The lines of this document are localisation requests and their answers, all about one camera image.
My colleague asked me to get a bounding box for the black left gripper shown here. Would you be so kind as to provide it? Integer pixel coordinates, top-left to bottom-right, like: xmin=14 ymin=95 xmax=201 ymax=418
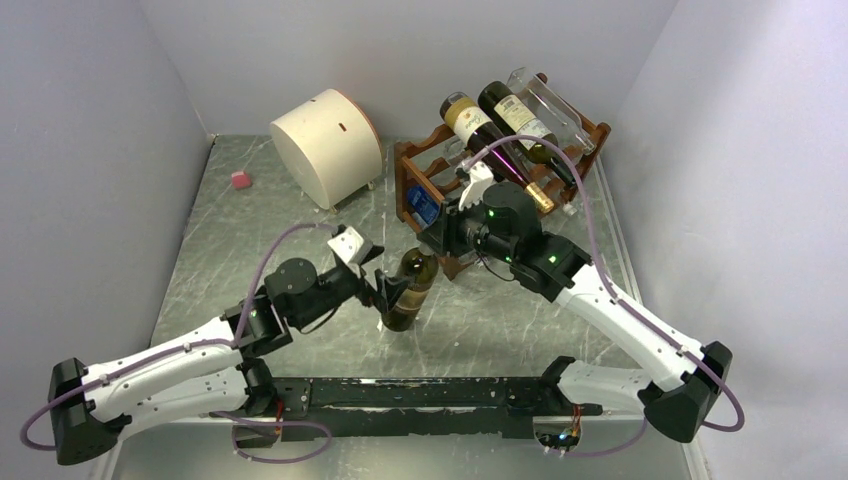
xmin=293 ymin=243 xmax=414 ymax=327

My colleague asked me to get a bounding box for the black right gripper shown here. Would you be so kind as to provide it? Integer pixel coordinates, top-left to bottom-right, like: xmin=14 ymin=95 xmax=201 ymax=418
xmin=418 ymin=190 xmax=517 ymax=263

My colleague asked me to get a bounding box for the green wine bottle brown label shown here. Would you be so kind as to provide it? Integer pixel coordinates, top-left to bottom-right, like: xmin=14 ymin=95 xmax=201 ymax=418
xmin=381 ymin=244 xmax=440 ymax=332

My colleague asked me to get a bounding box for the dark wine bottle cream label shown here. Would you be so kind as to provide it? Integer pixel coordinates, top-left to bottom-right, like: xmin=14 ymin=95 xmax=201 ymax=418
xmin=440 ymin=92 xmax=555 ymax=213

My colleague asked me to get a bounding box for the green wine bottle white label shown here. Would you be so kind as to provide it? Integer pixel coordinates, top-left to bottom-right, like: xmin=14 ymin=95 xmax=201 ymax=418
xmin=477 ymin=81 xmax=576 ymax=187

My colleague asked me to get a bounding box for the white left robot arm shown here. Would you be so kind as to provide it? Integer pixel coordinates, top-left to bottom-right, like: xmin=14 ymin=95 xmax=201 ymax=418
xmin=47 ymin=225 xmax=409 ymax=466

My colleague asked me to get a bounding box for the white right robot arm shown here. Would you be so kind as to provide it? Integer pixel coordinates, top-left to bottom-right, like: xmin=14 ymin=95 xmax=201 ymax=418
xmin=417 ymin=183 xmax=733 ymax=443

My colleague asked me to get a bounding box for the blue bottle in rack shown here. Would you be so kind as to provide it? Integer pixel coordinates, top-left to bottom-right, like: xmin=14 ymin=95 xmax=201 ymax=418
xmin=406 ymin=185 xmax=440 ymax=229

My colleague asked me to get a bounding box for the brown wooden wine rack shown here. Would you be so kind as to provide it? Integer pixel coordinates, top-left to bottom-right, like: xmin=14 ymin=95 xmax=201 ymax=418
xmin=394 ymin=72 xmax=612 ymax=282

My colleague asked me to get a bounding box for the clear empty glass bottle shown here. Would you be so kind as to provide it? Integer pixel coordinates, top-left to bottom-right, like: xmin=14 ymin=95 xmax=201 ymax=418
xmin=506 ymin=67 xmax=596 ymax=159

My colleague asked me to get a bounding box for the cream cylindrical container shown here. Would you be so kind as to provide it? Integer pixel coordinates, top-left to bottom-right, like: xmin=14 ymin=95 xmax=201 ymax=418
xmin=269 ymin=89 xmax=384 ymax=211

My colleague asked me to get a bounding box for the small pink eraser block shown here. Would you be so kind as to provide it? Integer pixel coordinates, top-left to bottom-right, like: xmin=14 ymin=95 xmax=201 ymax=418
xmin=231 ymin=171 xmax=253 ymax=190

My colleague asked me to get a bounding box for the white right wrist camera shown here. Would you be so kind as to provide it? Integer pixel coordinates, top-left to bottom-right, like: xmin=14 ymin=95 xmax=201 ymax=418
xmin=460 ymin=162 xmax=495 ymax=209

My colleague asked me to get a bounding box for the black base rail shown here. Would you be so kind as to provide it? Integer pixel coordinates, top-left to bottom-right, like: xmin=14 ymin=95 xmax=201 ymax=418
xmin=236 ymin=377 xmax=603 ymax=441

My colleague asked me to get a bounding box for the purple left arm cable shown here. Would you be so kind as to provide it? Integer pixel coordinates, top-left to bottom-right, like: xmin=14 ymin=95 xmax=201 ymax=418
xmin=18 ymin=222 xmax=340 ymax=465

